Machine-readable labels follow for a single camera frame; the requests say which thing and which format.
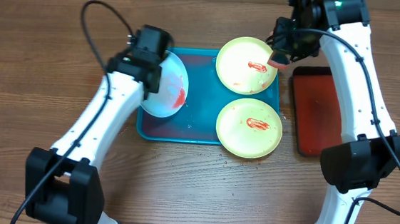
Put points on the green plate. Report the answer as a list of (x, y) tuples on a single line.
[(242, 66), (249, 128)]

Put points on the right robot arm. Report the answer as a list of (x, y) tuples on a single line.
[(370, 147)]

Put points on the black tray with red liquid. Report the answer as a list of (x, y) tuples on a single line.
[(316, 109)]

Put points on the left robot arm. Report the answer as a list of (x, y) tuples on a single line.
[(62, 183)]

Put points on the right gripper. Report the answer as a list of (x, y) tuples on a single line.
[(282, 44)]

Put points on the light blue plate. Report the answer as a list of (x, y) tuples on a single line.
[(173, 89)]

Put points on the teal plastic tray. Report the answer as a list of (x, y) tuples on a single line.
[(207, 96)]

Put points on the red and black sponge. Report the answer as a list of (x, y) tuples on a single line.
[(278, 62)]

